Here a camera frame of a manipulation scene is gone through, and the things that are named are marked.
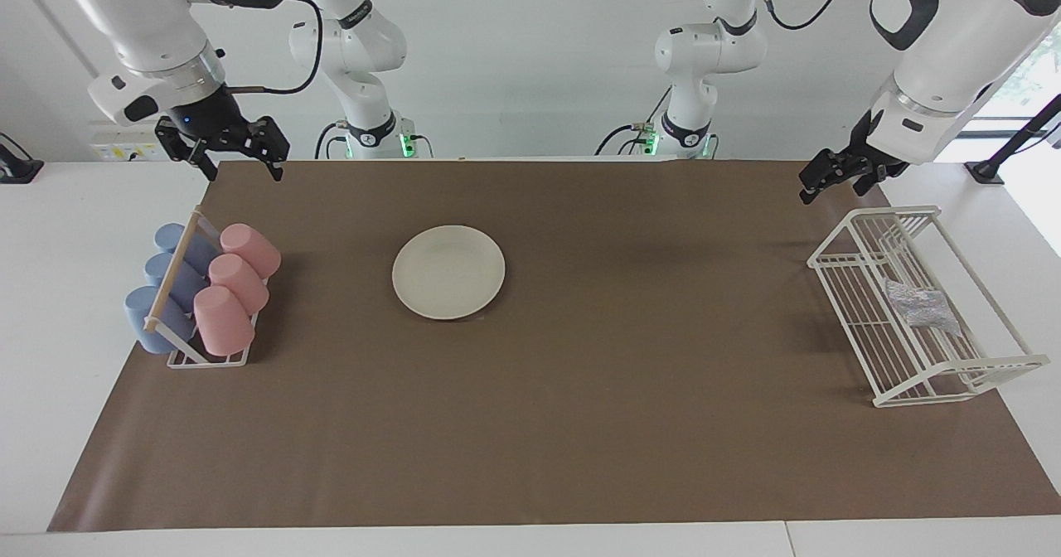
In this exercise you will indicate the pink plastic cup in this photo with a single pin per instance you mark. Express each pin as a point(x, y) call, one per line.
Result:
point(239, 282)
point(222, 321)
point(251, 249)

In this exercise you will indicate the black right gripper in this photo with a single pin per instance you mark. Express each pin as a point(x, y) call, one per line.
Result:
point(217, 122)

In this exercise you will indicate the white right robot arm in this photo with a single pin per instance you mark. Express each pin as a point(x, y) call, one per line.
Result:
point(149, 26)

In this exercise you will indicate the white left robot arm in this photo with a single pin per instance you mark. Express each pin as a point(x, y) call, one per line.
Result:
point(953, 43)

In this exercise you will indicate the blue plastic cup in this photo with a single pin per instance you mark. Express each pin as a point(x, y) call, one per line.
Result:
point(145, 317)
point(170, 238)
point(159, 268)

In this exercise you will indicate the bright window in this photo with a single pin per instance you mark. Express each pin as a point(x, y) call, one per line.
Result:
point(1036, 84)

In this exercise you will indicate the brown table mat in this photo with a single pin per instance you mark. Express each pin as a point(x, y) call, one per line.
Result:
point(580, 416)

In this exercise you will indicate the cream round plate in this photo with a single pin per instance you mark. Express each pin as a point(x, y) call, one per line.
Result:
point(448, 273)

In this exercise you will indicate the black table clamp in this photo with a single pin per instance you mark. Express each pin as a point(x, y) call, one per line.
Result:
point(16, 167)

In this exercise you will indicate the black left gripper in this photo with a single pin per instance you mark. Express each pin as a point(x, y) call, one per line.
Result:
point(870, 159)

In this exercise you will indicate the white wall power outlet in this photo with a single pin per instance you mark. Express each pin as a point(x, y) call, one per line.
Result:
point(116, 149)

